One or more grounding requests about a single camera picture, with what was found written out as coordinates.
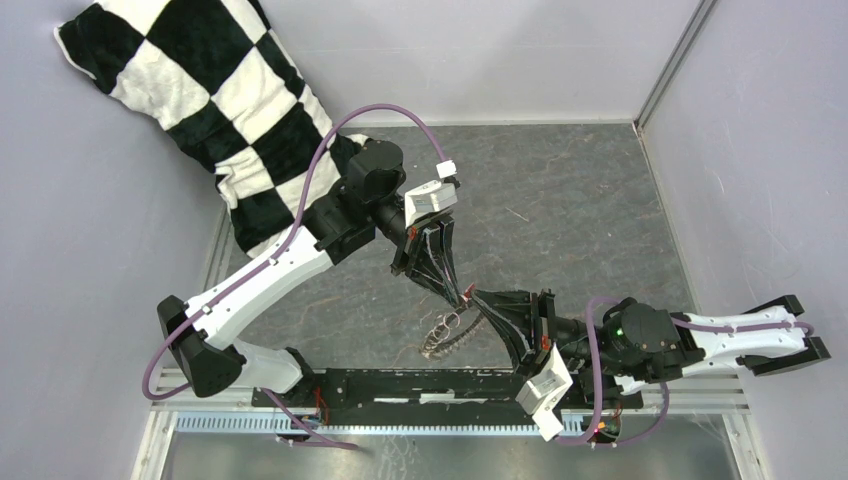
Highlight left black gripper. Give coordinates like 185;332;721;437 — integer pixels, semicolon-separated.
372;194;464;311

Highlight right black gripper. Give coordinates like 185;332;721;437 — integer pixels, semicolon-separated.
467;287;627;382

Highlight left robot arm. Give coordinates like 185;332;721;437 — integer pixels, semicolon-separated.
157;141;466;408

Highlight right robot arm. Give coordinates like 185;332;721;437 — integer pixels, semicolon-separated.
471;290;831;408

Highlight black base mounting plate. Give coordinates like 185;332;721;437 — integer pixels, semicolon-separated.
250;368;645;429

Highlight black white checkered pillow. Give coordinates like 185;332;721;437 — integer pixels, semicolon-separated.
54;0;367;257

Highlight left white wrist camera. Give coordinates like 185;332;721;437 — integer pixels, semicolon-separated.
403;180;457;228

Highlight aluminium frame rail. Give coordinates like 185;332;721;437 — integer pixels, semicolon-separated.
131;375;767;479

